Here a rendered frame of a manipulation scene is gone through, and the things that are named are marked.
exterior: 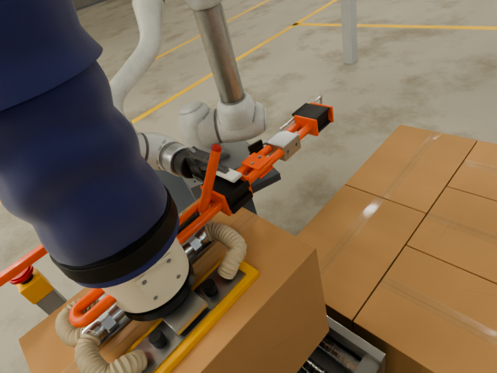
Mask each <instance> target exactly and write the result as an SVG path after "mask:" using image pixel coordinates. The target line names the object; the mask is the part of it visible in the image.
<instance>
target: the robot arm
mask: <svg viewBox="0 0 497 373"><path fill-rule="evenodd" d="M184 1H185V3H186V4H187V6H188V7H190V8H191V9H192V10H193V13H194V16H195V20H196V22H197V26H198V29H199V32H200V36H201V38H202V42H203V46H204V48H205V51H206V55H207V58H208V60H209V64H210V67H211V70H212V74H213V76H214V81H215V84H216V86H217V90H218V92H219V96H220V99H219V101H218V103H217V109H215V108H211V107H209V106H208V105H207V104H205V103H203V102H202V101H190V102H188V103H186V104H184V105H183V106H182V107H181V108H180V112H179V116H178V127H179V131H180V136H181V138H182V140H183V143H184V145H183V144H181V143H179V142H178V141H177V140H175V139H174V138H172V137H170V136H168V135H165V134H163V133H159V132H137V130H136V129H135V128H134V126H133V123H132V121H130V120H129V119H128V118H126V119H127V120H128V121H129V122H130V124H131V125H132V126H133V128H134V130H135V132H136V134H137V136H138V140H139V144H140V151H141V155H142V157H143V158H144V159H145V160H146V161H147V163H148V164H149V165H150V166H151V167H152V168H153V169H155V170H164V171H167V172H170V173H172V174H173V175H176V176H183V177H184V178H195V179H196V180H198V181H199V182H201V183H202V184H203V183H204V180H205V177H206V170H207V166H208V162H209V156H210V152H211V148H212V145H213V144H219V145H220V144H222V143H231V142H238V141H245V140H249V139H252V138H255V137H257V136H259V135H261V134H263V133H264V132H265V131H266V130H267V127H268V126H267V112H266V108H265V107H264V106H263V105H262V104H261V103H259V102H254V100H253V99H252V97H251V95H250V94H248V93H247V92H245V91H243V86H242V83H241V80H240V74H239V71H238V68H237V62H236V59H235V56H234V51H233V47H232V42H231V37H230V34H229V29H228V25H227V22H226V17H225V13H224V10H223V5H222V0H184ZM132 6H133V9H134V12H135V16H136V19H137V23H138V28H139V31H140V41H139V43H138V46H137V48H136V49H135V51H134V52H133V54H132V55H131V56H130V57H129V58H128V59H127V61H126V62H125V63H124V65H123V66H122V68H120V69H119V71H118V72H117V73H116V75H115V76H114V77H113V79H112V80H111V82H110V83H109V85H110V87H111V91H112V100H113V105H114V106H115V107H116V108H117V109H118V110H119V111H120V112H121V113H122V114H123V115H124V116H125V114H124V99H125V98H126V96H127V94H128V93H129V91H130V90H131V89H132V88H133V87H134V86H135V85H136V83H137V82H138V81H139V79H140V78H141V77H142V76H143V74H144V73H145V72H146V71H147V70H148V69H149V67H150V66H151V65H152V63H153V62H154V60H155V59H156V57H157V55H158V53H159V50H160V46H161V42H162V35H163V17H164V10H165V0H132ZM125 117H126V116H125ZM221 148H222V147H221ZM230 156H231V155H230V152H227V151H225V150H224V149H223V148H222V150H221V153H220V159H219V162H218V166H217V172H216V175H218V176H220V177H221V178H225V179H226V180H228V181H231V182H233V183H234V182H236V181H237V180H238V179H239V178H241V177H242V176H243V174H242V173H239V172H237V171H234V170H233V169H229V168H228V167H227V166H224V165H222V164H221V163H220V161H222V160H223V159H225V158H229V157H230Z"/></svg>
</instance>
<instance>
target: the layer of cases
mask: <svg viewBox="0 0 497 373"><path fill-rule="evenodd" d="M296 237H297V238H299V239H301V240H302V241H305V242H306V243H308V244H310V245H312V246H314V247H315V248H316V249H317V258H318V263H319V271H320V276H321V281H322V290H323V294H324V299H325V308H326V313H327V316H329V317H330V318H331V319H333V320H335V321H336V322H337V323H339V324H340V325H342V326H344V327H345V328H346V329H348V330H350V331H351V332H353V333H354V334H355V335H357V336H359V337H360V338H362V339H363V340H365V341H367V342H368V343H369V344H371V345H372V346H374V347H376V348H377V349H378V350H380V351H381V352H383V353H385V354H386V355H385V373H497V144H493V143H489V142H485V141H478V142H477V140H474V139H470V138H463V137H460V136H456V135H449V134H445V133H441V132H434V131H430V130H424V129H419V128H416V127H409V126H405V125H401V124H400V125H399V126H398V127H397V128H396V129H395V130H394V132H393V133H392V134H391V135H390V136H389V137H388V138H387V139H386V140H385V141H384V143H383V144H382V145H381V146H380V147H379V148H378V149H377V150H376V151H375V152H374V153H373V155H372V156H371V157H370V158H369V159H368V160H367V161H366V162H365V163H364V164H363V165H362V166H361V167H360V168H359V169H358V170H357V171H356V172H355V173H354V175H353V176H352V177H351V178H350V179H349V180H348V181H347V182H346V183H345V185H344V186H343V187H342V188H341V189H340V190H339V191H338V192H337V193H336V194H335V195H334V196H333V198H332V199H331V200H330V201H329V202H328V203H327V204H326V205H325V206H324V207H323V208H322V209H321V210H320V211H319V212H318V213H317V214H316V215H315V216H314V218H313V219H312V220H311V221H310V222H309V223H308V224H307V225H306V226H305V227H304V228H303V230H302V231H301V232H300V233H299V234H298V235H297V236H296Z"/></svg>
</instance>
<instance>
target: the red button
mask: <svg viewBox="0 0 497 373"><path fill-rule="evenodd" d="M33 270H34V268H33V266H32V265H30V266H28V267H27V268H26V269H25V270H24V271H22V272H20V273H19V274H18V275H16V276H15V277H14V278H12V279H11V280H9V282H10V283H11V284H13V285H16V284H22V285H24V284H27V283H29V282H30V281H31V280H32V279H33Z"/></svg>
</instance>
